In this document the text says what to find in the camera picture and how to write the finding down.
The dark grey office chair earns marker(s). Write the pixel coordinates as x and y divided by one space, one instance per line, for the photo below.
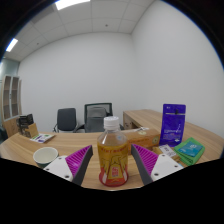
66 119

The square ceiling light panel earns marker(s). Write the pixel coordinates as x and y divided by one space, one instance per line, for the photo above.
71 3
12 45

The printed paper pamphlet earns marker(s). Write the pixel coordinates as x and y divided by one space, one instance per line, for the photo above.
42 138

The purple stand-up pouch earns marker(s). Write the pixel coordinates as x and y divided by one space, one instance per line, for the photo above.
172 125

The small white paper packet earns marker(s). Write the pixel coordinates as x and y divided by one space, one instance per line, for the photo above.
142 128

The black mesh office chair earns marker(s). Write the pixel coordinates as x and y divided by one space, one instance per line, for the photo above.
96 118

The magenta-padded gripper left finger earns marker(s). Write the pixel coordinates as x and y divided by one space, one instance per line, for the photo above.
58 166

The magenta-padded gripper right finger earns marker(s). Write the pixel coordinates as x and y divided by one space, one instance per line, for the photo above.
165 165

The ceiling air vent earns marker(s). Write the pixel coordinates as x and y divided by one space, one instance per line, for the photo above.
45 12

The orange drink bottle white cap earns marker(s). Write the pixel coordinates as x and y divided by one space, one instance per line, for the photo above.
112 156

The wooden shelf cabinet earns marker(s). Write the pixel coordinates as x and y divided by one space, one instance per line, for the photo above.
10 100

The white printed packet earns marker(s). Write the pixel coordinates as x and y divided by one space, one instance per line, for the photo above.
168 151

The green packet stack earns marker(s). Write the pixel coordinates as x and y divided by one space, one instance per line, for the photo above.
190 150

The green and white mug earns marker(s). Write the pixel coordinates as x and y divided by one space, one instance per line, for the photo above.
45 156

